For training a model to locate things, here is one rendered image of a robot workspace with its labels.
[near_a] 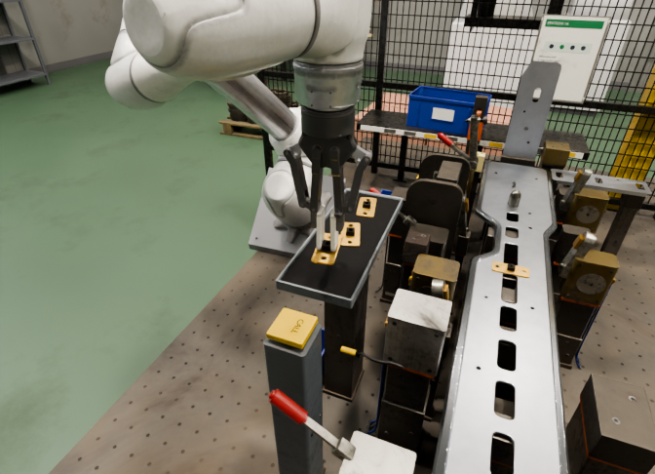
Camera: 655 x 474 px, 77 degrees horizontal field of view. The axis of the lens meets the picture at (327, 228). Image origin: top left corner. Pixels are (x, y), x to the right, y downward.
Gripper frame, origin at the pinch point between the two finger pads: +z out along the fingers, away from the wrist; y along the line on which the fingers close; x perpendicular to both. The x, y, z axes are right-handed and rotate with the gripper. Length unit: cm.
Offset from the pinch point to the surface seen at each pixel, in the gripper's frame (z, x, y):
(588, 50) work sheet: -8, 127, 72
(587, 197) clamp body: 21, 65, 64
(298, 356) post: 11.9, -16.6, -0.7
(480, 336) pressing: 25.7, 6.7, 29.4
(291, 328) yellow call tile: 9.8, -13.4, -2.6
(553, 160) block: 24, 97, 62
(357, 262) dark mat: 9.8, 4.5, 4.6
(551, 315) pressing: 26, 16, 45
